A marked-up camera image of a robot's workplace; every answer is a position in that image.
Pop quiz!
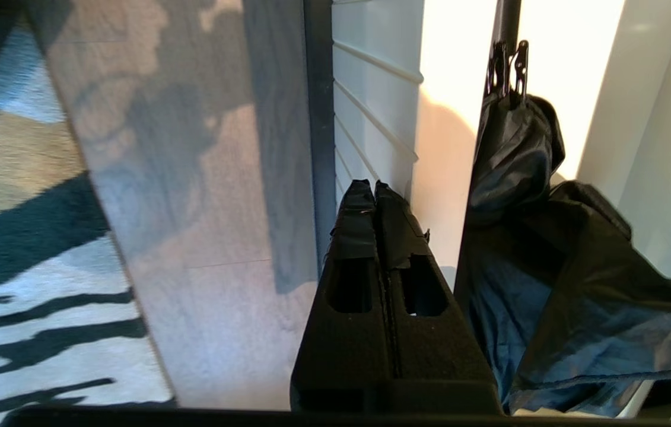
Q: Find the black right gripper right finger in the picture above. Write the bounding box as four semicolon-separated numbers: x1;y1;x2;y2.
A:
374;181;503;415

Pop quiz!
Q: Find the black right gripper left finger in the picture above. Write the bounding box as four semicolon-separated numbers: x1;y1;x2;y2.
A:
290;180;399;413

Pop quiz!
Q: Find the black folding umbrella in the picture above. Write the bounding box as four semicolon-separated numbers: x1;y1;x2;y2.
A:
454;0;671;419

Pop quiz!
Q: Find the white fluted drawer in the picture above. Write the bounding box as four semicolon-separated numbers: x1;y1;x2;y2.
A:
330;0;671;416

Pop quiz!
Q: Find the grey white patterned rug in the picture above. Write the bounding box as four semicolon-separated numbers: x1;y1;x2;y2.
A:
0;12;177;419

